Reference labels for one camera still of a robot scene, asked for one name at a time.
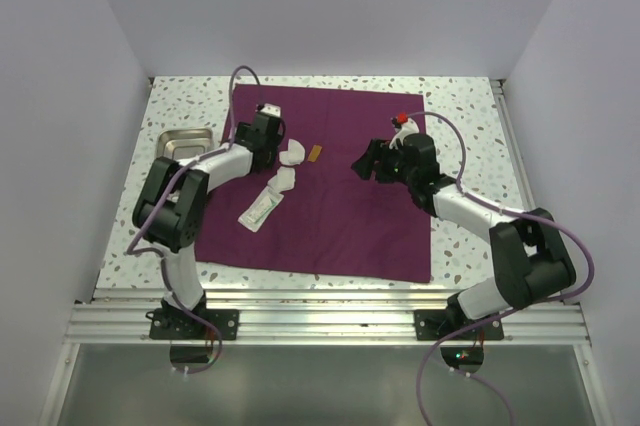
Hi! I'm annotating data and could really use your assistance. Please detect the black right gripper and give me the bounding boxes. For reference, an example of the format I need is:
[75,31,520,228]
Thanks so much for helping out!
[351,138,417,187]

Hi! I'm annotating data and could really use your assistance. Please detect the suture packet white green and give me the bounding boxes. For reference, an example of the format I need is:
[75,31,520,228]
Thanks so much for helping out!
[238,186,284,232]

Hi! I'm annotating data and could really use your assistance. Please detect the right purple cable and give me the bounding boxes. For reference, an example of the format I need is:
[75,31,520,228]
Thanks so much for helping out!
[409,110,596,426]

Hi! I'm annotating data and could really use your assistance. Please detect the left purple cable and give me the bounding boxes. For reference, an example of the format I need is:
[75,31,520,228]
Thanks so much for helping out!
[124,64,261,375]

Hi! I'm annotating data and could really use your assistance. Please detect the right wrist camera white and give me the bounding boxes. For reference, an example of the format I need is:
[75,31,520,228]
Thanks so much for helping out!
[389,113,420,149]

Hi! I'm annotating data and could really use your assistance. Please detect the purple cloth mat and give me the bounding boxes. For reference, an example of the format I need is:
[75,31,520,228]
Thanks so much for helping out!
[195,85,431,283]

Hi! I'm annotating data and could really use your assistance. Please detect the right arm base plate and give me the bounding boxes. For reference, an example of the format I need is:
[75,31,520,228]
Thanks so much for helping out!
[413,309,505,341]

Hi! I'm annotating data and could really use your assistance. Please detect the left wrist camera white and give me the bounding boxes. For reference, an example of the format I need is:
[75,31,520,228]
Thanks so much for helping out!
[256,103,281,118]

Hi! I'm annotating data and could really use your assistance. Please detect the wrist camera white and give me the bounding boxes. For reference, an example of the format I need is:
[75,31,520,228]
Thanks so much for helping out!
[256,103,281,118]
[389,113,420,149]

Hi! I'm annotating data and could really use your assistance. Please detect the white gauze pad far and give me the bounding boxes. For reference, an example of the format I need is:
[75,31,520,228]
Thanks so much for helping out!
[279,139,306,167]

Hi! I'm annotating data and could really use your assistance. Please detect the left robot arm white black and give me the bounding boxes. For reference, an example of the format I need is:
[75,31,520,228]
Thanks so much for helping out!
[126,104,286,339]

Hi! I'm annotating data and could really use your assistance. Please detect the purple cable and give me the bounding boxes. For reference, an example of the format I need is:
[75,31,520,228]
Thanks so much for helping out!
[409,110,596,426]
[124,64,261,375]

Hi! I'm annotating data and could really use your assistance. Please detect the steel instrument tray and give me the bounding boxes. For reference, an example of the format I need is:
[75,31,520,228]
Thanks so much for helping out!
[155,128,214,161]

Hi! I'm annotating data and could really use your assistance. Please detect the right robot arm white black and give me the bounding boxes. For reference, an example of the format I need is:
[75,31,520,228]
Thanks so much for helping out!
[351,133,576,339]

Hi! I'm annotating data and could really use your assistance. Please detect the aluminium rail frame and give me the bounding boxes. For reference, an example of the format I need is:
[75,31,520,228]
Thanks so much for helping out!
[41,76,614,425]

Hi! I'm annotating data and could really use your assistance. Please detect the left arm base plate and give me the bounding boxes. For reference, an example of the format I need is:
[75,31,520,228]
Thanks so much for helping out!
[145,309,240,341]

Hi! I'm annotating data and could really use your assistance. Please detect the white gauze pad near packet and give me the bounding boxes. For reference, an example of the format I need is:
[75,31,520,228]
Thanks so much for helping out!
[268,166,296,193]

